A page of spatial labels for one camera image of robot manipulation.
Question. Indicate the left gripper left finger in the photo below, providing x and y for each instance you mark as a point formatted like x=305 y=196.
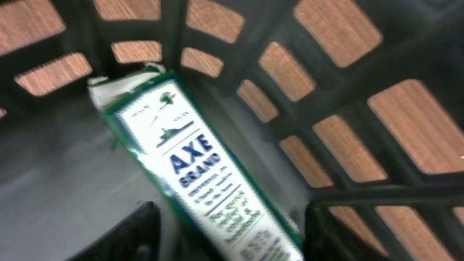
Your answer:
x=137 y=237

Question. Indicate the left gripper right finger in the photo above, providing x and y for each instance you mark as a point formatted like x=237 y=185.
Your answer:
x=339 y=234

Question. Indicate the grey plastic shopping basket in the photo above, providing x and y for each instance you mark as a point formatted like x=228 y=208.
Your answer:
x=334 y=103

